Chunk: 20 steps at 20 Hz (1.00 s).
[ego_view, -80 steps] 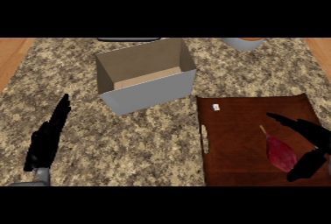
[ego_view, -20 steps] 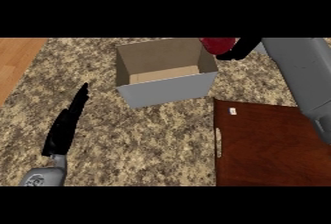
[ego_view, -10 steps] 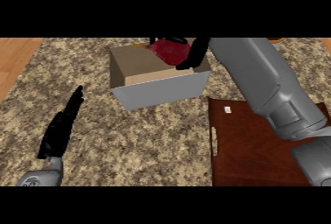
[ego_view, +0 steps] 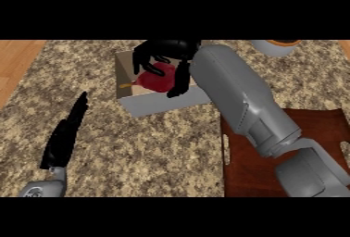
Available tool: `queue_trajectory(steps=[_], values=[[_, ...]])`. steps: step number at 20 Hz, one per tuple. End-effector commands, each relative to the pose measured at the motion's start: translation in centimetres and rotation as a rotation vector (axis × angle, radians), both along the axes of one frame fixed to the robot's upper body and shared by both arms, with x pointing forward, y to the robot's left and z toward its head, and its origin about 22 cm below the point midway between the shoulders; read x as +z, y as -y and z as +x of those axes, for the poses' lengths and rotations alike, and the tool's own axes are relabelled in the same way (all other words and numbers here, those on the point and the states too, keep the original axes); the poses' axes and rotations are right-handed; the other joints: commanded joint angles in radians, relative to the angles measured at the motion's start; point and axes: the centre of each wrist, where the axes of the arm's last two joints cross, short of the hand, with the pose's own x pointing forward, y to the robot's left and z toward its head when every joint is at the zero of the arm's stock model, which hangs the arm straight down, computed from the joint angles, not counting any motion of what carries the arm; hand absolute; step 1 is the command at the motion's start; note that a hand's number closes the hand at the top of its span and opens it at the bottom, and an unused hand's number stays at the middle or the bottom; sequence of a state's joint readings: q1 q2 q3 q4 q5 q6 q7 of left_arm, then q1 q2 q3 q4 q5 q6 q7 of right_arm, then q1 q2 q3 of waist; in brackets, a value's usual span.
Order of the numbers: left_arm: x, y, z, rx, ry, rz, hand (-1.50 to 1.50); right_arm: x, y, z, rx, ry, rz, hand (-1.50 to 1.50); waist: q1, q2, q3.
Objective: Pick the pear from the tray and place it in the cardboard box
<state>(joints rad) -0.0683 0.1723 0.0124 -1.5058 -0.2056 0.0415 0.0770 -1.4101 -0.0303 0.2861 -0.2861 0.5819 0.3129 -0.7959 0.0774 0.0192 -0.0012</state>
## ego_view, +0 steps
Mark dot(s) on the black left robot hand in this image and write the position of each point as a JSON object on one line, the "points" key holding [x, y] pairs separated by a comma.
{"points": [[64, 135]]}

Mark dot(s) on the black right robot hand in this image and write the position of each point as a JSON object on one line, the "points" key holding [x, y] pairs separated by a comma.
{"points": [[166, 49]]}

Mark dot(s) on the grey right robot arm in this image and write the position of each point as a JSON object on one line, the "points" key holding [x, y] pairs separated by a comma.
{"points": [[255, 117]]}

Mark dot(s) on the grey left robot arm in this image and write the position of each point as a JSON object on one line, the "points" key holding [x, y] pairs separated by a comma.
{"points": [[47, 185]]}

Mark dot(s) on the cardboard box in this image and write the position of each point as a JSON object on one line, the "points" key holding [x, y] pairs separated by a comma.
{"points": [[156, 98]]}

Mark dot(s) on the brown wooden tray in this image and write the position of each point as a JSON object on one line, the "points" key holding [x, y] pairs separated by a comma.
{"points": [[261, 160]]}

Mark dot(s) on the grey cylinder with orange rim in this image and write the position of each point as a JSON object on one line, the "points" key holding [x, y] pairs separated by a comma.
{"points": [[274, 46]]}

